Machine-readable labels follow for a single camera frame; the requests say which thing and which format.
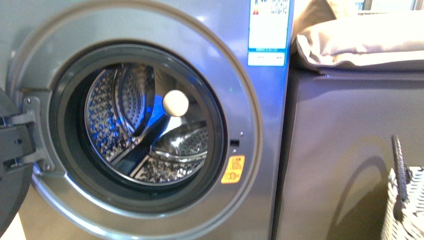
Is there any grey front-load washing machine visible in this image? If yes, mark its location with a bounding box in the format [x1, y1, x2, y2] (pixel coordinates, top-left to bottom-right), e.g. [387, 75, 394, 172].
[0, 0, 294, 240]

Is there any washing machine round door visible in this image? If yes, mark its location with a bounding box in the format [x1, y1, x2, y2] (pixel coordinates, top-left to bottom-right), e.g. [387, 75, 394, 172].
[0, 89, 36, 235]

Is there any orange warning sticker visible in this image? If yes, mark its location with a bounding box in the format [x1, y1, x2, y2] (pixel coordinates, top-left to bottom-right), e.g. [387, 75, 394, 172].
[220, 155, 245, 184]

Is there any energy label sticker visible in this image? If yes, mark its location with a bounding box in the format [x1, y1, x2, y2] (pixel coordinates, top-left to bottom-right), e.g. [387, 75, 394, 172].
[247, 0, 291, 67]

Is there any grey side cabinet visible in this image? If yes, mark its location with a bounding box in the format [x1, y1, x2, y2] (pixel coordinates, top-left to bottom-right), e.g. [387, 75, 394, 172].
[272, 69, 424, 240]

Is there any beige cushion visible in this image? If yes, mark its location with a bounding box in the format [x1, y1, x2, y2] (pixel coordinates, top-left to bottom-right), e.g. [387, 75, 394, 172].
[290, 0, 424, 71]

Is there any white woven laundry basket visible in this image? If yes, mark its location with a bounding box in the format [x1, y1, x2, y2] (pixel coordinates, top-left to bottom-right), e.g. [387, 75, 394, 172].
[380, 135, 424, 240]

